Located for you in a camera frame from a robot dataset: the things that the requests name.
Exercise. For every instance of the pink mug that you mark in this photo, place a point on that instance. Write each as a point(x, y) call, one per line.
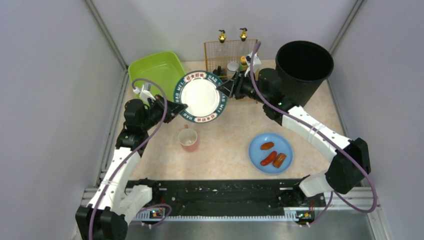
point(188, 139)

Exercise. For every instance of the black trash bin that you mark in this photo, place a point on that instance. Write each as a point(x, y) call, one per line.
point(302, 67)

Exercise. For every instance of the green plastic basin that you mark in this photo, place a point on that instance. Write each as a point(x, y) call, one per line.
point(164, 68)

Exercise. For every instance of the white plate green rim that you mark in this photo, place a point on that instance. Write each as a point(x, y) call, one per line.
point(198, 90)

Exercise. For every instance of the red sauce bottle yellow cap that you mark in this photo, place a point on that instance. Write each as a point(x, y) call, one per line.
point(243, 64)

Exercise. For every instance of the brown sausage piece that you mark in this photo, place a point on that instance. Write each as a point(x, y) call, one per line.
point(278, 161)

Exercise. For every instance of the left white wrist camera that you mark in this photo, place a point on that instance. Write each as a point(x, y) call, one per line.
point(144, 92)

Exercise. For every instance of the gold wire rack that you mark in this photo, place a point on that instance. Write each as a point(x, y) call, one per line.
point(232, 53)

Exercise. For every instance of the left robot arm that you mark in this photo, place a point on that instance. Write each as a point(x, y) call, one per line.
point(110, 211)

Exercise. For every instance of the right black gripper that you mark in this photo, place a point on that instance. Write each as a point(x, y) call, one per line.
point(236, 86)

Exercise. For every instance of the blue plate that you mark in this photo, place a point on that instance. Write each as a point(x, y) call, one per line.
point(281, 146)

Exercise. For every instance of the clear oil dispenser bottle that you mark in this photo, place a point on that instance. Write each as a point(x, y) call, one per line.
point(243, 36)

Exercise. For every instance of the dark sauce dispenser bottle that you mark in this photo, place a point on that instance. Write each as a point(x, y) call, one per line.
point(221, 49)

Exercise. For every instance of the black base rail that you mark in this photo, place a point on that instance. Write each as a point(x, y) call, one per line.
point(227, 200)

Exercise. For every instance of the upper sausage piece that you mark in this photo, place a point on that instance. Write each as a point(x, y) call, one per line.
point(267, 146)

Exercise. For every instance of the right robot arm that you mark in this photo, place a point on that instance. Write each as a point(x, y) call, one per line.
point(349, 159)

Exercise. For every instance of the red sausage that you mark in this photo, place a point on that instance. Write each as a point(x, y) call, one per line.
point(269, 159)

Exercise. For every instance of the glass jar black lid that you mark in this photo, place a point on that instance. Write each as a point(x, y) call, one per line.
point(219, 71)

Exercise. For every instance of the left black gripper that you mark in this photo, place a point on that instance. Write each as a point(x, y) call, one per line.
point(162, 109)

